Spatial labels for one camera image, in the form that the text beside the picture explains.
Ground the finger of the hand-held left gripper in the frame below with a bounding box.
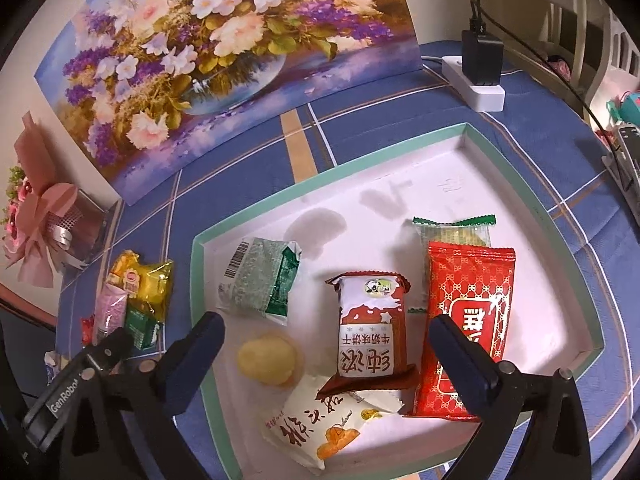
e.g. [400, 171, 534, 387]
[20, 327, 135, 453]

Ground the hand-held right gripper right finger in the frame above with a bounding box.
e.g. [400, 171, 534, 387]
[427, 314, 593, 480]

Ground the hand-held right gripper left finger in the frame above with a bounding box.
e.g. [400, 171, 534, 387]
[60, 311, 227, 480]

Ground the red patterned snack packet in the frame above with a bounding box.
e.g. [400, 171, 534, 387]
[404, 240, 517, 423]

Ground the dark green snack packet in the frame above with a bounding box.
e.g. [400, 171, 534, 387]
[124, 305, 163, 351]

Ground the round yellow pastry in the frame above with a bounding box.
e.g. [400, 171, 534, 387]
[236, 332, 305, 388]

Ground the brown-red biscuit packet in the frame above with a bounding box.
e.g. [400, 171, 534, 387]
[317, 271, 420, 397]

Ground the yellow bread packet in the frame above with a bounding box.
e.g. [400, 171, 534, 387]
[109, 250, 175, 323]

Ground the green speckled barcode packet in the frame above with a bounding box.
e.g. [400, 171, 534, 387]
[216, 236, 303, 328]

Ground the pink snack packet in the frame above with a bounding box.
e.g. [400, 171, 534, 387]
[94, 282, 130, 343]

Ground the clear packet with green edges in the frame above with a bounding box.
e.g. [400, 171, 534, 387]
[407, 214, 497, 315]

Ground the teal-rimmed white box tray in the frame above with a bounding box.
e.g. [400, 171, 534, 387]
[191, 122, 607, 480]

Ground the white packet with orange picture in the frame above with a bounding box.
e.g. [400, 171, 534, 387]
[261, 372, 405, 476]

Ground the blue and white candy wrapper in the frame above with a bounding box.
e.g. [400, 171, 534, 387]
[44, 350, 63, 386]

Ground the pink flower bouquet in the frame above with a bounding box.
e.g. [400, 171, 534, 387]
[0, 112, 108, 288]

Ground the blue plaid sheet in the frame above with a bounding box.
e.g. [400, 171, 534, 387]
[47, 40, 640, 480]

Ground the grey phone stand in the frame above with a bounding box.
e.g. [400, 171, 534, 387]
[601, 152, 631, 191]

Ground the white power strip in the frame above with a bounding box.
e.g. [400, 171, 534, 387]
[441, 55, 506, 113]

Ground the smartphone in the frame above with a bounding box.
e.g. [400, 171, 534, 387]
[612, 125, 640, 196]

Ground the black charger adapter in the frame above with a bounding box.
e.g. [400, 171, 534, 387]
[460, 29, 503, 88]

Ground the flower painting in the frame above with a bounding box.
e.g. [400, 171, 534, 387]
[32, 0, 420, 207]

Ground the teal toy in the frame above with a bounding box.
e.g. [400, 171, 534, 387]
[606, 87, 640, 126]

